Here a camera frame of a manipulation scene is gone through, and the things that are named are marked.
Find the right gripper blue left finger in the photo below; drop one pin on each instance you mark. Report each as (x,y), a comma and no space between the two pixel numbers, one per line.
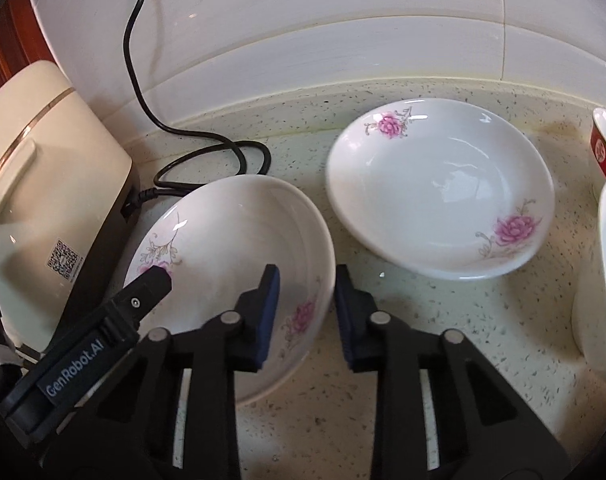
(236,340)

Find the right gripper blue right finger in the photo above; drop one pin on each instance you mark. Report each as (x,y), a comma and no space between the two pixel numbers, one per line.
(374,341)

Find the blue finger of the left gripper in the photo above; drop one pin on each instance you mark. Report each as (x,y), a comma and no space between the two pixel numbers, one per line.
(137,299)

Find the small floral white plate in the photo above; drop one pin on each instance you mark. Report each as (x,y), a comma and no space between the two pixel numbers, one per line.
(215,244)

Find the plain white bowl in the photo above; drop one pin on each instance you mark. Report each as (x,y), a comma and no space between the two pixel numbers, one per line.
(589,305)

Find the cream rice cooker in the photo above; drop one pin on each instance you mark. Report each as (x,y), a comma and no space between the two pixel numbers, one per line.
(64,183)

